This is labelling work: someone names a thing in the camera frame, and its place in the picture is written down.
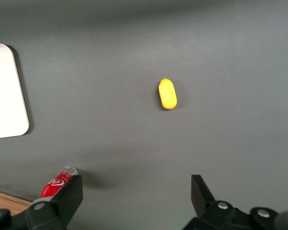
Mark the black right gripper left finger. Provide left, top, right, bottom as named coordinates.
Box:
left=0, top=174, right=84, bottom=230

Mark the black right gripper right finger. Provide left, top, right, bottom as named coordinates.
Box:
left=182, top=174, right=288, bottom=230

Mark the red coke bottle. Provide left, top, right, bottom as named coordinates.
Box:
left=39, top=166, right=78, bottom=199

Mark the white plastic tray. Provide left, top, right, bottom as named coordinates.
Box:
left=0, top=43, right=30, bottom=140

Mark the yellow toy lemon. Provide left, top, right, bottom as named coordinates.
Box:
left=157, top=77, right=178, bottom=111

